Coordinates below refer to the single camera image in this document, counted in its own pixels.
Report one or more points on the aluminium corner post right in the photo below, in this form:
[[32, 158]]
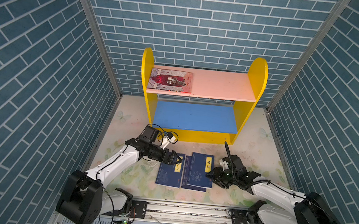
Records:
[[336, 11]]

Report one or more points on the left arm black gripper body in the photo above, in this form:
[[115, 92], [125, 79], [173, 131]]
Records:
[[156, 153]]

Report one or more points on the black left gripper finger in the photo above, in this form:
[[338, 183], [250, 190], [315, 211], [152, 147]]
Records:
[[172, 156], [170, 163]]

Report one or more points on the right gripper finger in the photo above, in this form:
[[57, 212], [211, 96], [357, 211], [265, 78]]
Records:
[[216, 172], [216, 180]]

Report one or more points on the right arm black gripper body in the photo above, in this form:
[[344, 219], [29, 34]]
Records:
[[226, 177]]

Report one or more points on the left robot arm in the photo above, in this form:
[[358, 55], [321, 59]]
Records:
[[85, 195]]

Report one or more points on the blue book underneath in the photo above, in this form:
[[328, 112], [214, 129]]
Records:
[[185, 178]]

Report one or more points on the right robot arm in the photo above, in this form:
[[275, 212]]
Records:
[[276, 204]]

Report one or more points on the aluminium corner post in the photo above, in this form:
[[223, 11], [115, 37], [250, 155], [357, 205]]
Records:
[[336, 11], [93, 24]]

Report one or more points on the blue book left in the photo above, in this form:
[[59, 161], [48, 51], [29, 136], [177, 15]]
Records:
[[170, 175]]

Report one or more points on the aluminium corner post left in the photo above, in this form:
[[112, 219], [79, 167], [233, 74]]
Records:
[[93, 24]]

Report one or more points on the illustrated red grey book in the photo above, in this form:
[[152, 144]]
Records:
[[170, 80]]

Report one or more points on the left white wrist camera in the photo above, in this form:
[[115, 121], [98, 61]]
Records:
[[169, 138]]

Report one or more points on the yellow wooden bookshelf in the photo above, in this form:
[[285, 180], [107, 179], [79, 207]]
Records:
[[214, 111]]

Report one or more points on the blue book yellow label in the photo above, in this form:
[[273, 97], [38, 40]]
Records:
[[200, 166]]

